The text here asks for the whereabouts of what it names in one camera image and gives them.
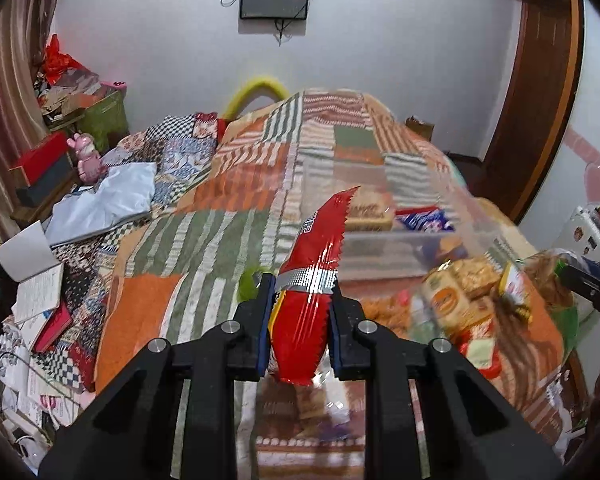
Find wooden door frame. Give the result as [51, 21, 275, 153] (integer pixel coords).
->
[472, 0, 586, 223]

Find yellow label biscuit packet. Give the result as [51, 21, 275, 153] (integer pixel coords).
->
[422, 267, 496, 331]

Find scattered paper sheets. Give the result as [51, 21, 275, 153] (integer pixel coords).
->
[0, 320, 101, 461]

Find brown cardboard box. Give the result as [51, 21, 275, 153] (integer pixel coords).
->
[405, 116, 435, 142]

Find blue white snack packet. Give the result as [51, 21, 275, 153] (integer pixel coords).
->
[395, 207, 456, 233]

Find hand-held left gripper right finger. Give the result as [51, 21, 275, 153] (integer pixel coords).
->
[328, 280, 566, 480]

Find red yellow snack packet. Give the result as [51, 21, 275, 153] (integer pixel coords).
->
[455, 320, 506, 381]

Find white appliance with stickers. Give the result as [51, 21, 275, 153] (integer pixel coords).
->
[555, 202, 600, 271]

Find red and grey box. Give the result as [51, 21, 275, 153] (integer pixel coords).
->
[9, 131, 76, 208]

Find green box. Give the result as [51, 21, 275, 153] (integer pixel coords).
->
[77, 87, 130, 153]

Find red plastic bag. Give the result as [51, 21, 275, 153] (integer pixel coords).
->
[44, 34, 88, 86]

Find white cloth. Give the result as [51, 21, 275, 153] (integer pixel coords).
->
[45, 161, 158, 247]

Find black floor cable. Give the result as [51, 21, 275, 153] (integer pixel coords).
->
[0, 352, 76, 401]

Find pink pig toy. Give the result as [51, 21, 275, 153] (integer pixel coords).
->
[67, 132, 103, 181]

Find green round bottle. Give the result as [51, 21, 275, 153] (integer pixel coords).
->
[237, 266, 263, 303]

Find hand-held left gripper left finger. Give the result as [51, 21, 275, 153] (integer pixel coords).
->
[39, 272, 276, 480]

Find checkered quilt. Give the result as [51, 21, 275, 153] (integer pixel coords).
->
[0, 112, 221, 411]

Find clear plastic container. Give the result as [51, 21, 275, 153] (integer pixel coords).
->
[260, 152, 581, 441]

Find yellow curved tube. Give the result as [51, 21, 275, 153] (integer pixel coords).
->
[222, 75, 292, 121]

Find orange cracker packet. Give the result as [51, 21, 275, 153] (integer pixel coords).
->
[450, 257, 501, 293]

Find red book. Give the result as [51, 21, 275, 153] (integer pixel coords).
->
[32, 302, 75, 354]

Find striped patchwork blanket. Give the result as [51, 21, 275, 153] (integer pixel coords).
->
[95, 89, 588, 480]

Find striped curtain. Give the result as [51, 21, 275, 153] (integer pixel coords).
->
[0, 0, 63, 241]

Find open white notebook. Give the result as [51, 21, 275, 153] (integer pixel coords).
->
[0, 220, 66, 326]

